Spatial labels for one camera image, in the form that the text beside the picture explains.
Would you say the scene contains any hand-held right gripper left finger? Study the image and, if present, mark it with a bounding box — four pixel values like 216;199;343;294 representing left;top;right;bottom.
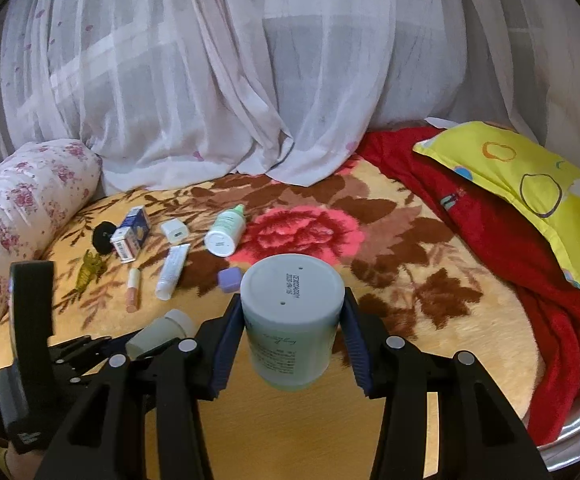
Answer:
35;295;244;480

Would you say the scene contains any sheer white dotted curtain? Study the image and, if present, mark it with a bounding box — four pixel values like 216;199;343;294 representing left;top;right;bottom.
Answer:
0;0;580;193

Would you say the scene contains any green and white bottle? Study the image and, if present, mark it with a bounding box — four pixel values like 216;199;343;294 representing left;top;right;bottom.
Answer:
204;204;247;258

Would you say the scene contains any pink lip balm stick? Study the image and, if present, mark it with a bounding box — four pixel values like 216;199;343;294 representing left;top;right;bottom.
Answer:
126;267;142;314

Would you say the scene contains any yellow circle print pillow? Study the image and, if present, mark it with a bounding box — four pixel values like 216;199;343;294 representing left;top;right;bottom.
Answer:
412;120;580;291

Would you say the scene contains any small white box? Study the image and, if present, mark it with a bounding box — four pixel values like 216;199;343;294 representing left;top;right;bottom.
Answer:
160;218;190;241

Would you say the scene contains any pale green plastic jar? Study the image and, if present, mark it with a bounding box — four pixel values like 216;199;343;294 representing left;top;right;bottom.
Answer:
240;254;348;392

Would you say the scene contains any grey capped bottle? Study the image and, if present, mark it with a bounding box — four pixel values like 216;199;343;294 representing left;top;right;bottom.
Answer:
125;309;198;359

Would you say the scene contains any yellow green hair clip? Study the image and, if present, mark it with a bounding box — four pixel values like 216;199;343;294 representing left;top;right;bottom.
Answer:
74;249;106;294

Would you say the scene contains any pink floral white pillow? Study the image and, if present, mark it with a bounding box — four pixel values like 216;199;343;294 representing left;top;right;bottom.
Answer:
0;140;104;337

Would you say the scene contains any white squeeze tube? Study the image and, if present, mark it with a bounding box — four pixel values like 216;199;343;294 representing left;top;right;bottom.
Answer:
155;243;192;301

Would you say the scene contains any black round compact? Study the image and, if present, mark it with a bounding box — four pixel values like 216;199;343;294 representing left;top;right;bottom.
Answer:
93;220;119;254

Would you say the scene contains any blue and white carton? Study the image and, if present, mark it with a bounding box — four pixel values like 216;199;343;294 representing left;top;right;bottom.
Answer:
111;205;152;263

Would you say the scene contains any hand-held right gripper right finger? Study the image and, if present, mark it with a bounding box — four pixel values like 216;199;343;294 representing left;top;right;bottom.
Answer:
339;287;542;480

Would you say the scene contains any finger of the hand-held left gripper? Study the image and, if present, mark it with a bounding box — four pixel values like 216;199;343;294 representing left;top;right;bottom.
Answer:
49;333;138;386

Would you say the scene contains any small purple block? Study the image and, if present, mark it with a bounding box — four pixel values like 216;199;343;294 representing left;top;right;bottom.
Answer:
218;266;243;294

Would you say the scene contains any red fleece blanket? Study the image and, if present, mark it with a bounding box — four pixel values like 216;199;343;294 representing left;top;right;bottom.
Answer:
355;126;580;447

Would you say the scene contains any yellow floral plush blanket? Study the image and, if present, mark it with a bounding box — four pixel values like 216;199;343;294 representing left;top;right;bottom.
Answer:
0;157;541;480

